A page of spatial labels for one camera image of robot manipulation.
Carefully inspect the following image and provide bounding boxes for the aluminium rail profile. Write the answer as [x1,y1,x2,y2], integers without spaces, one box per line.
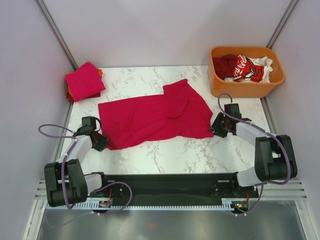
[34,179,307,201]

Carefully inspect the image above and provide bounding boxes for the folded orange t shirt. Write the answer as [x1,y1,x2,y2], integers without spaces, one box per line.
[97,68,103,77]

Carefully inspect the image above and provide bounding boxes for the dark red crumpled t shirt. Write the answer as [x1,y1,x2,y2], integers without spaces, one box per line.
[212,54,238,80]

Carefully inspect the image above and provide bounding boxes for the left aluminium frame post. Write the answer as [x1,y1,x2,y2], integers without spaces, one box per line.
[34,0,79,70]

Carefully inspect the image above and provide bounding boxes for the orange plastic basket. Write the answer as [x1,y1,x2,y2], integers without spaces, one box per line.
[207,46,285,99]

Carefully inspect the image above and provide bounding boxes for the folded dark red t shirt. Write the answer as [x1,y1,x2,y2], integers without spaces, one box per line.
[66,87,101,103]

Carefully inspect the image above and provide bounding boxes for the purple cable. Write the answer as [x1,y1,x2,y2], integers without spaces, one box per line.
[37,124,133,228]
[217,93,293,216]

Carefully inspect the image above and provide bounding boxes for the red white printed t shirt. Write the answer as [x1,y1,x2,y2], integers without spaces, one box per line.
[223,54,273,83]

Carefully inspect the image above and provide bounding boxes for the aluminium frame post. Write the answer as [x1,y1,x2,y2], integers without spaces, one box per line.
[34,0,79,70]
[266,0,301,49]

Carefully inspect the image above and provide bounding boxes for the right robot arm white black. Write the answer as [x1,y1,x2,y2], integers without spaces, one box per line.
[210,103,298,197]

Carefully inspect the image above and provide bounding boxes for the right aluminium frame post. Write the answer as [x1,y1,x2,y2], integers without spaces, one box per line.
[266,0,301,49]

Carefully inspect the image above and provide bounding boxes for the grey slotted cable duct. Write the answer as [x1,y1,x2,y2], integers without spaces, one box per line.
[46,197,251,210]

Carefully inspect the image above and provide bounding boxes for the folded pink t shirt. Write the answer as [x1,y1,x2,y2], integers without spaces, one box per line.
[64,62,106,93]

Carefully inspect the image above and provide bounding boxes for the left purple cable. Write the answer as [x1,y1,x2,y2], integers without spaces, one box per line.
[37,124,133,228]

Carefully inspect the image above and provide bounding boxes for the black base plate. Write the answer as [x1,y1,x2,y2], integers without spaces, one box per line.
[91,173,259,206]

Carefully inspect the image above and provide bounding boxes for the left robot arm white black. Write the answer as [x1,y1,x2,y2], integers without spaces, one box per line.
[44,116,110,209]

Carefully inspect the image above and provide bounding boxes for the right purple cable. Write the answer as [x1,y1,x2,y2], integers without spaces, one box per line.
[217,93,293,216]

